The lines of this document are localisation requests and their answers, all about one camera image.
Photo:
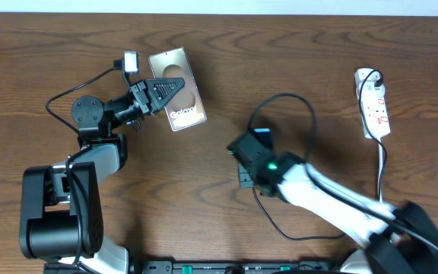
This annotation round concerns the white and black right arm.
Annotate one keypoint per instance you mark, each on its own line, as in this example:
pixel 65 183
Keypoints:
pixel 393 240

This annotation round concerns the white USB charger adapter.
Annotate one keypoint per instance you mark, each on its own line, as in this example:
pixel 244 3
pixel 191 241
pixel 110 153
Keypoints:
pixel 371 81

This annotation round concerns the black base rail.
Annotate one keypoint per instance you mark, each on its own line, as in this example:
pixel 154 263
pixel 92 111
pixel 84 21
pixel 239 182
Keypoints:
pixel 204 267

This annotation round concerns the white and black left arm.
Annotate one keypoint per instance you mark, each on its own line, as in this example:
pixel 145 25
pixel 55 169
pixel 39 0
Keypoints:
pixel 61 214

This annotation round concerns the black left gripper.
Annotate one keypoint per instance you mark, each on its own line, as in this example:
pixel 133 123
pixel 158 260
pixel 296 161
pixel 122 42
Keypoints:
pixel 152 102

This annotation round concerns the white power strip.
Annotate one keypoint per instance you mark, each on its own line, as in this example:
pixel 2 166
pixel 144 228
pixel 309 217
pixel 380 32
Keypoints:
pixel 375 114

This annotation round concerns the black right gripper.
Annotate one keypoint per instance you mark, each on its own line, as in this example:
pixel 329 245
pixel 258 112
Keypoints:
pixel 244 180

